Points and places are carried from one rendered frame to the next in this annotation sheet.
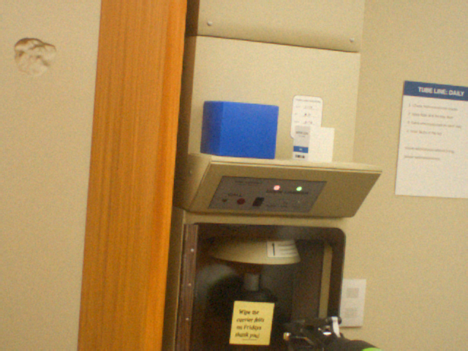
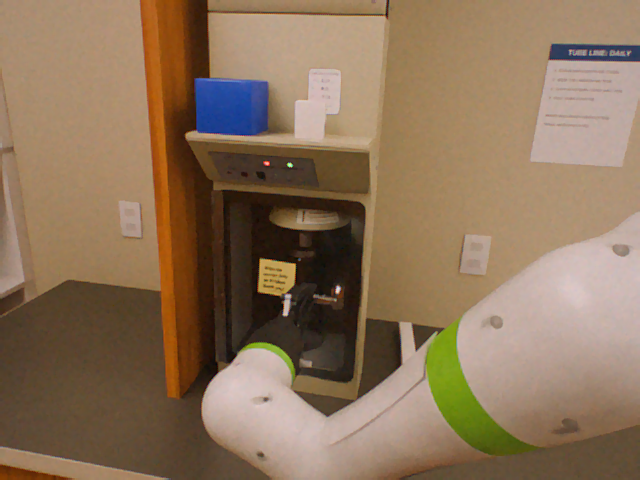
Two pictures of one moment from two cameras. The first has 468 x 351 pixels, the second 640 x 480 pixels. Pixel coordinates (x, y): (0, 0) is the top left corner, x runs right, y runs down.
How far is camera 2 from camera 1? 111 cm
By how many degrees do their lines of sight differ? 35
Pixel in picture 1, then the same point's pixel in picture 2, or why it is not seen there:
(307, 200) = (307, 176)
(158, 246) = (160, 211)
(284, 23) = not seen: outside the picture
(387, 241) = (518, 204)
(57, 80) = not seen: hidden behind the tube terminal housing
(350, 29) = not seen: outside the picture
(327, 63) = (345, 30)
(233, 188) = (227, 162)
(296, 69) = (310, 40)
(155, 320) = (166, 270)
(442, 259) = (581, 225)
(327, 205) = (333, 181)
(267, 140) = (241, 117)
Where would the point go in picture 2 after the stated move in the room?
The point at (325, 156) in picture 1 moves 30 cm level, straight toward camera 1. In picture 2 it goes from (314, 133) to (164, 148)
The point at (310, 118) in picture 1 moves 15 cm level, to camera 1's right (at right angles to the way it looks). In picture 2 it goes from (328, 91) to (405, 96)
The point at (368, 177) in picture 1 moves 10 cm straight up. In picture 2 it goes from (355, 156) to (359, 92)
